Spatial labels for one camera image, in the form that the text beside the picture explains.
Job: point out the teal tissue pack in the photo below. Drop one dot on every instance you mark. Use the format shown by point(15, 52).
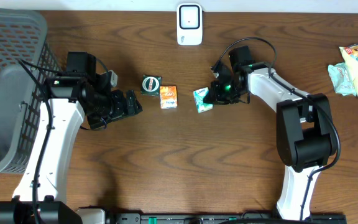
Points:
point(199, 96)

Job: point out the green round logo box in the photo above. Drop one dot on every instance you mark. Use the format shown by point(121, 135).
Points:
point(151, 85)

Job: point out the teal wet wipe packet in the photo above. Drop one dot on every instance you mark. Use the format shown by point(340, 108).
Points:
point(341, 79)

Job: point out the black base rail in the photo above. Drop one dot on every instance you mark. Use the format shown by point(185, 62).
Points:
point(213, 218)

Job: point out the orange tissue pack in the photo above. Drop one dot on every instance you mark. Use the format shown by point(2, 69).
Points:
point(168, 97)

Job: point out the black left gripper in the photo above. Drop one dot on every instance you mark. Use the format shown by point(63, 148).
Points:
point(118, 97)

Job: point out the white barcode scanner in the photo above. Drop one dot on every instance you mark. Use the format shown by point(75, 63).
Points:
point(189, 24)

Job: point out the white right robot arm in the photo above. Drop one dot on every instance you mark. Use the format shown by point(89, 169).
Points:
point(306, 136)

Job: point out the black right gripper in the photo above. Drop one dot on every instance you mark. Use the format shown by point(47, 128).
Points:
point(213, 96)

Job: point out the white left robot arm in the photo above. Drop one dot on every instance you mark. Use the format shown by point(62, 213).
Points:
point(71, 97)

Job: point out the grey plastic basket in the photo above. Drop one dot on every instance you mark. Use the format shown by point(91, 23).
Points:
point(23, 36)

